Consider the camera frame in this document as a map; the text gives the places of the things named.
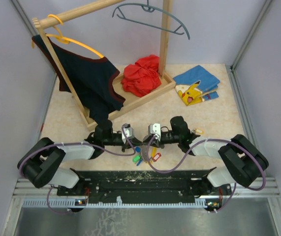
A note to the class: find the wooden clothes rack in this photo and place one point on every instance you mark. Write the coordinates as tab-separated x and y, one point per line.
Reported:
44	43

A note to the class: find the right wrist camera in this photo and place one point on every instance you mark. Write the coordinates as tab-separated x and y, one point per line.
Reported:
155	130

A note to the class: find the dark navy tank top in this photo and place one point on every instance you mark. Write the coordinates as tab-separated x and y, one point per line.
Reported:
92	80

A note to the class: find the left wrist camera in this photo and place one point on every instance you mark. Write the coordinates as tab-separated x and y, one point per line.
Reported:
127	132

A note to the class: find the blue key tag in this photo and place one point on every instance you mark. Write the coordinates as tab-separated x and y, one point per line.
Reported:
138	150

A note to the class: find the blue pikachu cloth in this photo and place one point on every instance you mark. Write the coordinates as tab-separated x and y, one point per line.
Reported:
196	85

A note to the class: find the white slotted cable duct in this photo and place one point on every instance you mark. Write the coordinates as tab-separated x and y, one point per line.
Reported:
77	203

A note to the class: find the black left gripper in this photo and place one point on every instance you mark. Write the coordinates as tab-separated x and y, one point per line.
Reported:
135	142

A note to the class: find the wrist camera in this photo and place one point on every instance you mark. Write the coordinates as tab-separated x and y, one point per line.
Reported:
127	132
155	130

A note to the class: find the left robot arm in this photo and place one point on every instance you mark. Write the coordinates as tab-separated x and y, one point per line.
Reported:
41	164

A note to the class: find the steel key organizer yellow handle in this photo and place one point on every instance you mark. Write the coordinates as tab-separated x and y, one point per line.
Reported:
146	155

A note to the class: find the grey-blue clothes hanger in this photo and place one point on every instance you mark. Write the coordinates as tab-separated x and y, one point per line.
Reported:
152	16

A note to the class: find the red key tag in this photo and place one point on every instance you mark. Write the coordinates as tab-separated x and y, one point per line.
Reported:
156	157

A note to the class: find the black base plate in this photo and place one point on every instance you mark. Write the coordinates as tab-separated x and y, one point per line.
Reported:
144	187

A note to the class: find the green key tag on ring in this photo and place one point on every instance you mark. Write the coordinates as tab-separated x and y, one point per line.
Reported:
137	158

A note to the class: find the red crumpled cloth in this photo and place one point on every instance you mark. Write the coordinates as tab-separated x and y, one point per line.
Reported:
142	77

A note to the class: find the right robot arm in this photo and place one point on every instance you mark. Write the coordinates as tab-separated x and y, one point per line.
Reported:
243	162

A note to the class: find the small yellow tag key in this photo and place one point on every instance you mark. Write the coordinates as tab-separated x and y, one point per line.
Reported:
198	131

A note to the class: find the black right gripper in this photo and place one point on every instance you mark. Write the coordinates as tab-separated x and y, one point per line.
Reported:
155	142

